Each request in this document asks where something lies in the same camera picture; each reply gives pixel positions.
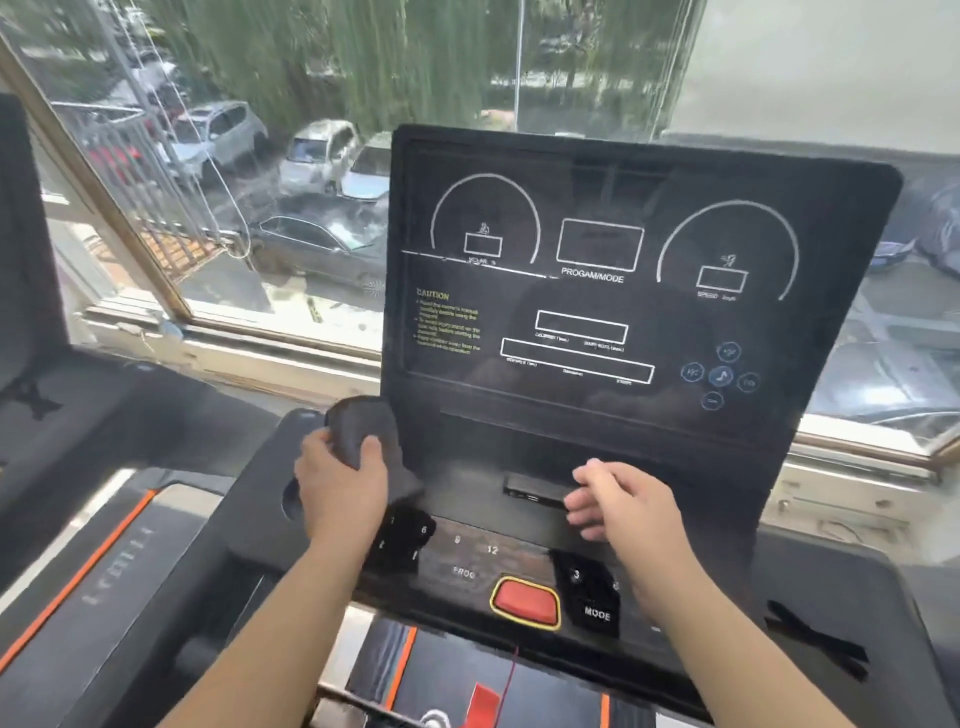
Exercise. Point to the person's left hand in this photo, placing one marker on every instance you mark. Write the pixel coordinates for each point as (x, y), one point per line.
(341, 499)

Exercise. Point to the person's right hand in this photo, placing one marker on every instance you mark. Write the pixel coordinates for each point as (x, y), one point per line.
(637, 517)

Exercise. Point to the person's right fingers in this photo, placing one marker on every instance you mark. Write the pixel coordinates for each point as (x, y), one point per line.
(589, 499)

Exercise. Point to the person's left thumb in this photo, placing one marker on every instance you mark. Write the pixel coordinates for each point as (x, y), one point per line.
(373, 457)

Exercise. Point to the dark grey cleaning cloth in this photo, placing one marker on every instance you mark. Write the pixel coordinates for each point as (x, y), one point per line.
(364, 421)

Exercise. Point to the person's left forearm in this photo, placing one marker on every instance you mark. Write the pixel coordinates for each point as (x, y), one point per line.
(285, 645)

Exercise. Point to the person's right forearm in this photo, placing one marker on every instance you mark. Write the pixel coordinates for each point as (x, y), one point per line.
(712, 645)

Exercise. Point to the slim black device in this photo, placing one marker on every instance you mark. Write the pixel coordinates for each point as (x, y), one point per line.
(534, 491)

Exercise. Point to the red oval safety key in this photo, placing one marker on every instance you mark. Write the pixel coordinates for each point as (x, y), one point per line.
(526, 602)

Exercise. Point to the black treadmill with display console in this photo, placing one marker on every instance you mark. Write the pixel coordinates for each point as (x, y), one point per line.
(600, 315)

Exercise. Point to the dark grey sedan car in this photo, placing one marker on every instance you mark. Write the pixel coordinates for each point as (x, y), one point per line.
(322, 241)

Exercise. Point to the black tape cross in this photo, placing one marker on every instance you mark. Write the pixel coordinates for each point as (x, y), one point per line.
(817, 639)
(30, 399)

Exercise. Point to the black treadmill with orange stripe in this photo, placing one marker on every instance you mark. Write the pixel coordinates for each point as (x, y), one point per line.
(90, 465)

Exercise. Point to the white sedan car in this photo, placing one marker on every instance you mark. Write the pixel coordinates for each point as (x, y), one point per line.
(369, 171)

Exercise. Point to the white hatchback car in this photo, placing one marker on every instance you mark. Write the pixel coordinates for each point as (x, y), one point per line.
(319, 154)

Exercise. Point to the metal bar fence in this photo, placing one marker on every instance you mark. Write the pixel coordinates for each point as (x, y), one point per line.
(154, 202)

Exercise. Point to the silver suv car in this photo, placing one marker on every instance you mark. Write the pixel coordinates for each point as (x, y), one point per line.
(214, 133)

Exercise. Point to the blue car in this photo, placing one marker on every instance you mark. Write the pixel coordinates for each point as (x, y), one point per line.
(892, 253)

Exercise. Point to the red car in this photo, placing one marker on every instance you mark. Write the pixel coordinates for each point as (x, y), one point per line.
(112, 157)

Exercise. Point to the green trees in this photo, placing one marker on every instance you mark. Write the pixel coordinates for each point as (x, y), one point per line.
(420, 60)

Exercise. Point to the grey street pole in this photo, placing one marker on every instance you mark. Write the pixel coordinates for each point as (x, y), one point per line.
(518, 56)

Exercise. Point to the beige window frame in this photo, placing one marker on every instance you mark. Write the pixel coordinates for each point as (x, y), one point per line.
(247, 341)

